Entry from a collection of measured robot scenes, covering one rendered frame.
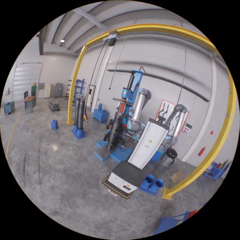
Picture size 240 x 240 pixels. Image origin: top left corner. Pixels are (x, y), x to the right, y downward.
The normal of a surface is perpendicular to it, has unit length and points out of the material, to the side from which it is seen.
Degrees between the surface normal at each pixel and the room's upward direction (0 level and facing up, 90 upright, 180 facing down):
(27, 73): 90
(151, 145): 90
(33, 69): 90
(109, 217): 0
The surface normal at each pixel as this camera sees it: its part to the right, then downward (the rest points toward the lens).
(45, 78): 0.80, 0.41
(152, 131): -0.52, 0.17
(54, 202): 0.27, -0.90
